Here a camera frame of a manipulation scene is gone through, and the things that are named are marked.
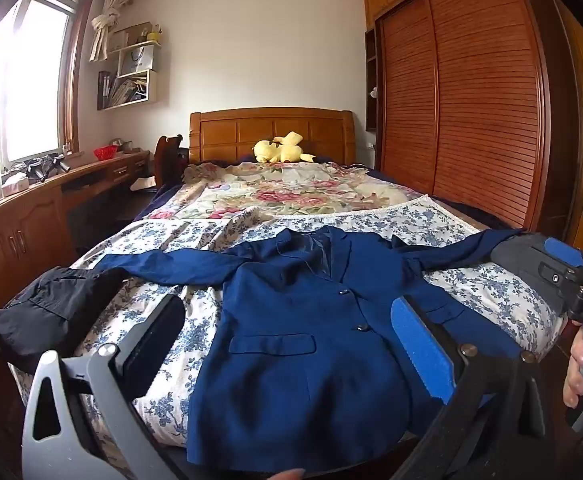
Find black garment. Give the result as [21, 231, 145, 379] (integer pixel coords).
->
[0, 266, 127, 376]

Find wooden bed headboard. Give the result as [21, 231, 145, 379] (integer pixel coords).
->
[188, 106, 357, 166]

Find wooden framed window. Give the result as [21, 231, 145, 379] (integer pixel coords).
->
[0, 0, 97, 171]

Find yellow plush toy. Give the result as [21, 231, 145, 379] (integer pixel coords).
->
[252, 131, 317, 165]

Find blue floral bedspread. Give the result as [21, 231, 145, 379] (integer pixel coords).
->
[8, 194, 567, 461]

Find pink floral quilt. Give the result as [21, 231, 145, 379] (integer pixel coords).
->
[144, 160, 432, 223]

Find wooden chair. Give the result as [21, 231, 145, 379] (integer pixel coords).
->
[152, 133, 192, 196]

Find tied cream curtain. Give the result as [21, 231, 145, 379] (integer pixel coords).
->
[90, 0, 132, 61]

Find white paper bag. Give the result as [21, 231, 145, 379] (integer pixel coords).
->
[121, 44, 156, 78]

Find wooden slatted wardrobe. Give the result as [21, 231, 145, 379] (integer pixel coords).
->
[363, 0, 572, 241]

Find white wall shelf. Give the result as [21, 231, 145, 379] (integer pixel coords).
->
[88, 22, 164, 111]

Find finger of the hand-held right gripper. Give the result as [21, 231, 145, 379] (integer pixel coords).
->
[536, 261, 579, 295]
[544, 236, 583, 268]

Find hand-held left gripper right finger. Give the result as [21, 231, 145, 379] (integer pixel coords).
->
[391, 295, 555, 480]

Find tissue box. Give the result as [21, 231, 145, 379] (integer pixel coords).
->
[1, 172, 31, 196]

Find blue blazer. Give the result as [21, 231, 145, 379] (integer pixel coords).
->
[94, 225, 527, 478]

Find person's right hand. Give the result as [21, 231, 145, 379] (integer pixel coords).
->
[563, 332, 583, 409]

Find person's left hand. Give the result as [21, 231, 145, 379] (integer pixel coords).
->
[264, 467, 308, 480]

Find long wooden desk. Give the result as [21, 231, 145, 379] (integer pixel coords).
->
[0, 149, 152, 281]

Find black gadget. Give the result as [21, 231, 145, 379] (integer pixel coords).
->
[21, 156, 72, 183]

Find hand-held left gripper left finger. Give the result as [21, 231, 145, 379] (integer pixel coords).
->
[21, 294, 187, 480]

